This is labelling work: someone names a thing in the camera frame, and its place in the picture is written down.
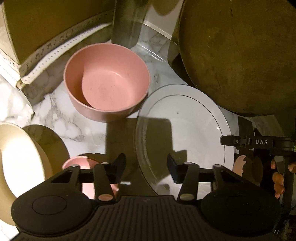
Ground person's right hand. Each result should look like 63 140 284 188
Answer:
272 162 296 199

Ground beige cabinet with trim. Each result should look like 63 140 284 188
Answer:
1 1 115 87

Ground cream round bowl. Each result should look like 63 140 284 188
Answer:
0 122 54 227

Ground small pink heart bowl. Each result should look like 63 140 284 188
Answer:
62 156 120 200

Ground round pink bowl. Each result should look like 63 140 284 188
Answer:
63 43 151 123

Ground round wooden cutting board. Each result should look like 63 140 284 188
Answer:
179 1 295 115

